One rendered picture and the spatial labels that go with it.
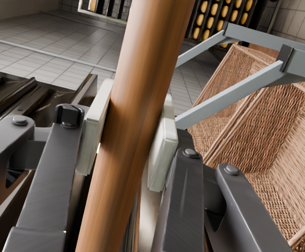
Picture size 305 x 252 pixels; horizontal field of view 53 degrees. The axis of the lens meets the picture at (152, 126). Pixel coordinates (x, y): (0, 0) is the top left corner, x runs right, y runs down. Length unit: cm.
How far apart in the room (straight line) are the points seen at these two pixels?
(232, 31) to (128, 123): 89
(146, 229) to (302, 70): 63
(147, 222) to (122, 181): 81
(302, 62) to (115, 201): 46
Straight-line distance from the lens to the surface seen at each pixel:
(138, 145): 17
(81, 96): 134
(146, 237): 94
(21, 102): 157
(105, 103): 16
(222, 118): 179
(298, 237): 73
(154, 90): 16
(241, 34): 104
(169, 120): 16
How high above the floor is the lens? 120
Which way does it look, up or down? 6 degrees down
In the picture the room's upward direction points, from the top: 76 degrees counter-clockwise
